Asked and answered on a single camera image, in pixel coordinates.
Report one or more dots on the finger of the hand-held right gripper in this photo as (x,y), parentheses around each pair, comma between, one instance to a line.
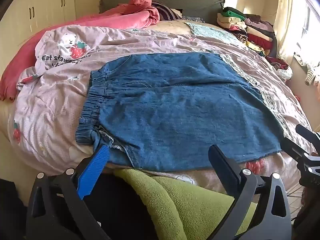
(292,147)
(307,132)

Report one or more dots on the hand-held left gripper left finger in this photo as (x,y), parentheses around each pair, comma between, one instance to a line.
(96,165)

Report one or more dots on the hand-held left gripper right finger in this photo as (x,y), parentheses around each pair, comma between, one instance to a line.
(222,162)

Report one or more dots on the blue denim pants lace trim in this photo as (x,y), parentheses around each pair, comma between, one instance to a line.
(175,105)

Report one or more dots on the dark cloth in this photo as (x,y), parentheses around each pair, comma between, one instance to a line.
(125,212)

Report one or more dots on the striped beige garment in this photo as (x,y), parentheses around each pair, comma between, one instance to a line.
(308,72)

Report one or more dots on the green fleece blanket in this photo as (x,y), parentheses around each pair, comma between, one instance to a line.
(180,205)

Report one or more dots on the white garment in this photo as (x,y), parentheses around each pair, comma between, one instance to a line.
(285,74)

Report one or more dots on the pink strawberry print quilt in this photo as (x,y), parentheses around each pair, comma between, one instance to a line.
(62,100)

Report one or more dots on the dark red garment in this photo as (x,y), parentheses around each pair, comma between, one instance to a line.
(276,63)

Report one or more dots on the cream curtain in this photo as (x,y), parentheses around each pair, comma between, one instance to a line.
(290,17)

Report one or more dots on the pile of folded clothes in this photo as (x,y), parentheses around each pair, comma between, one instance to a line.
(250,30)

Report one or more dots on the teal lace cloth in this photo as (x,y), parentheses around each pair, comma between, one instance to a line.
(210,31)

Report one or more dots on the pink fleece blanket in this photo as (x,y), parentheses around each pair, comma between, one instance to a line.
(112,21)

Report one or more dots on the blue patterned cloth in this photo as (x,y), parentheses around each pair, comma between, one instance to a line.
(192,19)

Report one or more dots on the purple striped cloth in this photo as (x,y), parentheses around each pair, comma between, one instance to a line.
(165,12)

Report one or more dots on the grey bed headboard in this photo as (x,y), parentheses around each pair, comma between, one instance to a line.
(187,2)

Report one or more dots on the cream wardrobe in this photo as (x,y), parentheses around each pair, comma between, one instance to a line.
(45,0)

